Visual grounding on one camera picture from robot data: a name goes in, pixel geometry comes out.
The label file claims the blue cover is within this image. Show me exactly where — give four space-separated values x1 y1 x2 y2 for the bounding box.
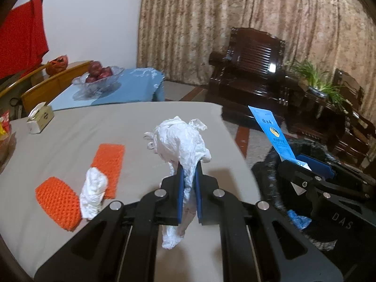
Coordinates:
286 209 312 230

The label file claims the black lined trash bin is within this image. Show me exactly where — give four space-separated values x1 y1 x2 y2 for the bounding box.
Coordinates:
251 139 376 251

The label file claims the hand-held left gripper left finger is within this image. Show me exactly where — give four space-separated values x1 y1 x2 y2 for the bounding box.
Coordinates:
35 164 185 282

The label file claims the green potted plant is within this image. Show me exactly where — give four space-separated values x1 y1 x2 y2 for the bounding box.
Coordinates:
286 60 350 103

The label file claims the red cloth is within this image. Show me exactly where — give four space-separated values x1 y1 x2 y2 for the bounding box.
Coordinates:
0 0 49 80

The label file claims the white plastic bag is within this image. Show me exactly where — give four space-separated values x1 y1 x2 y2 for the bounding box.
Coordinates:
143 116 212 250

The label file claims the ceramic plant pot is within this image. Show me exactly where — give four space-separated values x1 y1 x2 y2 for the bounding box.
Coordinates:
308 86 329 99

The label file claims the orange foam fruit net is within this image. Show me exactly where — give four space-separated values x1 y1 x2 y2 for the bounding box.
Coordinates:
35 177 81 231
90 143 125 199

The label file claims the curved wooden chair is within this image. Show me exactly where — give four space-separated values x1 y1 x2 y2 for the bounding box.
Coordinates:
0 62 91 124

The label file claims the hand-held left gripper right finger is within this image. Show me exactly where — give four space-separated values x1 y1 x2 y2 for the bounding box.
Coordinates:
194 161 344 282

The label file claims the blue packet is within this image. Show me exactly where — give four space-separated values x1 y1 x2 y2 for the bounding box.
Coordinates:
248 106 312 171

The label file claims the dark wooden armchair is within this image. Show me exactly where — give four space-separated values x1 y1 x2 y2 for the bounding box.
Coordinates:
329 68 376 171
206 27 297 130

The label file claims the dark wooden side table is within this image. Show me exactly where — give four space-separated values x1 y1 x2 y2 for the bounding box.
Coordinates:
286 88 344 147

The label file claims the glass fruit bowl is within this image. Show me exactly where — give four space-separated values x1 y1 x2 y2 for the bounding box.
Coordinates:
72 66 125 100

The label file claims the glass snack dish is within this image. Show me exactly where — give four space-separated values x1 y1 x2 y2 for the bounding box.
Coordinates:
0 129 16 165

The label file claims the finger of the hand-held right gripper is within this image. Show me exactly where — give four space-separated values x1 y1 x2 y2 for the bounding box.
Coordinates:
278 161 371 209
297 153 376 203

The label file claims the light blue tablecloth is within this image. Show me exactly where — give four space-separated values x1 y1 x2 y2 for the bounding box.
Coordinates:
47 67 165 106

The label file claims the beige patterned curtain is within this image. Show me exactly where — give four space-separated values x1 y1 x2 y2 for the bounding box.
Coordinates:
137 0 376 118

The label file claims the white tissue box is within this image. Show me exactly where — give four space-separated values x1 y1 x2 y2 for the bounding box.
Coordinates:
26 102 55 135

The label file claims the white crumpled tissue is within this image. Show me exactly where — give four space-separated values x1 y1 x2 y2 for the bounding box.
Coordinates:
79 167 109 219

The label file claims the black cable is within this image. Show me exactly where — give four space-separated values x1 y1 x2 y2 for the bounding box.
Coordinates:
10 97 22 118

